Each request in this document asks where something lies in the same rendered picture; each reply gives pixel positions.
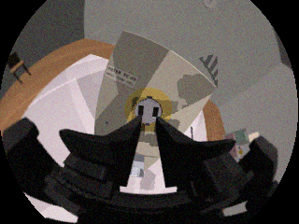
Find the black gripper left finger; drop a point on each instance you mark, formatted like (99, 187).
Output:
(117, 149)

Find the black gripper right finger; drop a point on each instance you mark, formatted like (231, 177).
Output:
(180, 153)

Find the white cylinder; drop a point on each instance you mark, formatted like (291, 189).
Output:
(149, 109)

